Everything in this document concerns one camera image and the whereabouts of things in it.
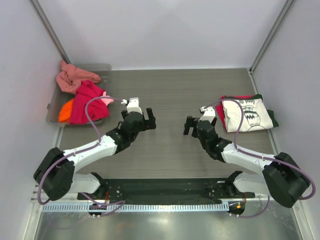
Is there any crimson red polo shirt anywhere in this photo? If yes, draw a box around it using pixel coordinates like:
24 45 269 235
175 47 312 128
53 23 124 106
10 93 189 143
69 79 111 126

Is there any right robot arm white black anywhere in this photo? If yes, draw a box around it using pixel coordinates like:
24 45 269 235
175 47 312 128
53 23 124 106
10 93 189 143
183 116 311 208

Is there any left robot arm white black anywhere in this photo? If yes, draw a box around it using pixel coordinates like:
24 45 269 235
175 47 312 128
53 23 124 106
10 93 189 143
33 108 156 201

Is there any light pink shirt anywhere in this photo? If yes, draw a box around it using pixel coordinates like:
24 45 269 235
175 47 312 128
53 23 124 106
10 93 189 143
99 91 114 107

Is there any white printed folded t-shirt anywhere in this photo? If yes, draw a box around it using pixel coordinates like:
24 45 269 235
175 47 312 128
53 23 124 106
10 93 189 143
222 99 267 133

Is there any orange shirt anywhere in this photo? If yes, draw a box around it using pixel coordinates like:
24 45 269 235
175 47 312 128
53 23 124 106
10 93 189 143
58 98 74 123

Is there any dark green folded t-shirt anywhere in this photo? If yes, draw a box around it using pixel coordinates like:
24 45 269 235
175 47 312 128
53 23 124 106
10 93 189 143
251 94 279 129

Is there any salmon pink shirt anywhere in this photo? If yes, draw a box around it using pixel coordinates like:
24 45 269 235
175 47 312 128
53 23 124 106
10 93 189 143
56 60 101 95

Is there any clear plastic bin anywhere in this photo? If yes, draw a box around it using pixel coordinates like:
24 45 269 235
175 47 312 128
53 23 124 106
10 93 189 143
46 63 112 127

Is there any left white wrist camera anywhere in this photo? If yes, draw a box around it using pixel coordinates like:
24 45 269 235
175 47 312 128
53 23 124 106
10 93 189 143
126 97 143 115

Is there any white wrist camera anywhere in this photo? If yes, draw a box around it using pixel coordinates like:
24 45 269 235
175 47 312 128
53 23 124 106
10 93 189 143
199 106 216 124
126 97 143 115

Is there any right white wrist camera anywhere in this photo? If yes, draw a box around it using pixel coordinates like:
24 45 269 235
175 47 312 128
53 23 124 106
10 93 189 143
199 106 216 124

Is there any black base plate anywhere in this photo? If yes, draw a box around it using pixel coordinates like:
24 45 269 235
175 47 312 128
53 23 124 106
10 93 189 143
76 177 256 201

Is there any slotted white cable duct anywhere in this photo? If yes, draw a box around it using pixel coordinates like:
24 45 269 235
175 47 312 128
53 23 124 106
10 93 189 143
42 201 229 213

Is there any left aluminium frame post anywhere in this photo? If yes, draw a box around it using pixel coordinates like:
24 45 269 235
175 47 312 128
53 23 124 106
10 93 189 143
29 0 71 64

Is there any aluminium frame post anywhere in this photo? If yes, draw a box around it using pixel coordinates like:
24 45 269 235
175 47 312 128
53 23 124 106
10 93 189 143
248 0 296 75
29 0 71 64

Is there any right aluminium frame post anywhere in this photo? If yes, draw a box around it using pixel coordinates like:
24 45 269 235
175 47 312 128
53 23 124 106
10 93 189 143
248 0 296 75

